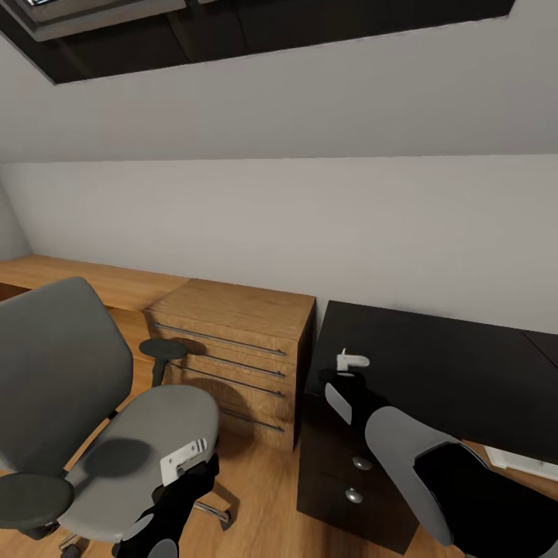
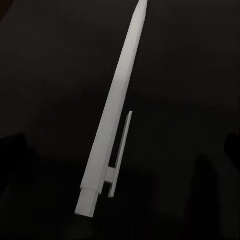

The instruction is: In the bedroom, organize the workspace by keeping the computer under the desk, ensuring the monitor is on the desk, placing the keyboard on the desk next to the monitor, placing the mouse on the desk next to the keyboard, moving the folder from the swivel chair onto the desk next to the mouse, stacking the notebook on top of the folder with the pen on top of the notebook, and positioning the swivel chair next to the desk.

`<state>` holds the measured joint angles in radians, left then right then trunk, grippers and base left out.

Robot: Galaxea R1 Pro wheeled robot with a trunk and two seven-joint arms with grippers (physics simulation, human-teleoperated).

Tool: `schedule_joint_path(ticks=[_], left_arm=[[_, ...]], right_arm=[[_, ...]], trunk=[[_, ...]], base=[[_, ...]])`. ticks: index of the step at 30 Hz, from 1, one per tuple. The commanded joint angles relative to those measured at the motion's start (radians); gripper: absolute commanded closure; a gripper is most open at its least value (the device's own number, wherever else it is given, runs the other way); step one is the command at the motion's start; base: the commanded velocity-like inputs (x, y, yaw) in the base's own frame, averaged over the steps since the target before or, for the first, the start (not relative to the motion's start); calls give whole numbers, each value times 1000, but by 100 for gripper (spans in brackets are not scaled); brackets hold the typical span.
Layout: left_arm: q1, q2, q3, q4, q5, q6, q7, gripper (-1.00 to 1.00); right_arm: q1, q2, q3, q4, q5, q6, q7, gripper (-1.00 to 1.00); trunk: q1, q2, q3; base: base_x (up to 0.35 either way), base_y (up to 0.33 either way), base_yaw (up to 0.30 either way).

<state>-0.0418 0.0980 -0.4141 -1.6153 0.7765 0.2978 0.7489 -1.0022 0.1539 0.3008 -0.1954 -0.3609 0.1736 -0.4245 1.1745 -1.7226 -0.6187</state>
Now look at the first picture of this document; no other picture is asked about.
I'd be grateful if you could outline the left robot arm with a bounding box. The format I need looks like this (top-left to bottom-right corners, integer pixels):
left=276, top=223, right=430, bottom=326
left=116, top=439, right=219, bottom=558

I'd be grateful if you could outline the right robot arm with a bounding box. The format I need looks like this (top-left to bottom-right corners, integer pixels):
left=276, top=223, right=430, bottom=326
left=319, top=353, right=558, bottom=558

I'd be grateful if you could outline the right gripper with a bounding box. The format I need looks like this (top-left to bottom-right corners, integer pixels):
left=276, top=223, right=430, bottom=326
left=319, top=370, right=366, bottom=388

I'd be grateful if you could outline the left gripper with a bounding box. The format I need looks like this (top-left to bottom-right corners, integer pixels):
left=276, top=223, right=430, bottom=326
left=151, top=453, right=219, bottom=517

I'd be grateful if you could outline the swivel chair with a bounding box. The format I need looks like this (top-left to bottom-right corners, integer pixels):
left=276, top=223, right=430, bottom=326
left=0, top=275, right=233, bottom=558

